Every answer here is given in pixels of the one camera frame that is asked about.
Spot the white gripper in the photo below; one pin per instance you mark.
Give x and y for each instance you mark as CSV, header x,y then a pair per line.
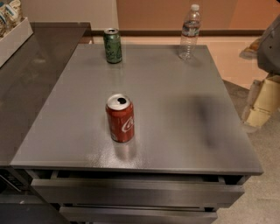
x,y
269,51

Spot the green soda can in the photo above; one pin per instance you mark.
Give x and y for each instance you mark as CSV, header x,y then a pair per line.
x,y
112,44

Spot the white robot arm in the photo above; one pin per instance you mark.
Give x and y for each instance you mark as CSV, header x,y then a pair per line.
x,y
267,51

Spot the red coke can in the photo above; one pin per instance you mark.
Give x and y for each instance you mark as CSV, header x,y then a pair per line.
x,y
120,114

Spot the clear plastic water bottle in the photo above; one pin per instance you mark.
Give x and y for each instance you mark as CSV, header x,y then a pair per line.
x,y
190,32

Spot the upper steel drawer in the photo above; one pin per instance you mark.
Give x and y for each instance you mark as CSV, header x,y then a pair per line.
x,y
137,189

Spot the steel drawer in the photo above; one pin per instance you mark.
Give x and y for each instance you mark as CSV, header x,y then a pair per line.
x,y
137,189
135,216

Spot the lower steel drawer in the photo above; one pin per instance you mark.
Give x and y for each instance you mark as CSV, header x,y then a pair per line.
x,y
135,216

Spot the white snack box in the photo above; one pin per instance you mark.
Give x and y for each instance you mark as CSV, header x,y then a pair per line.
x,y
11,42

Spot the snack bags in box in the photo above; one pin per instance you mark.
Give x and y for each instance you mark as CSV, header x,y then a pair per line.
x,y
11,15

